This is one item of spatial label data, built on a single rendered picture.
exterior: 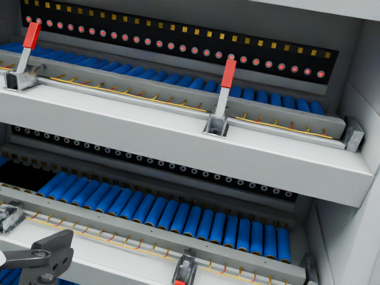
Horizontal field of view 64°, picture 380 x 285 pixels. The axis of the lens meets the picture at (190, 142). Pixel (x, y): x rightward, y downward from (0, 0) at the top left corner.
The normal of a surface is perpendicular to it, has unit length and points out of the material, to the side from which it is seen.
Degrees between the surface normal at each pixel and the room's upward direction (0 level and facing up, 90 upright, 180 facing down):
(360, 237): 90
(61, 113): 108
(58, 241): 90
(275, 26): 90
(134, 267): 18
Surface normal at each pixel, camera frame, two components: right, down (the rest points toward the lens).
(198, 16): -0.17, 0.14
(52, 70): -0.22, 0.43
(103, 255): 0.14, -0.87
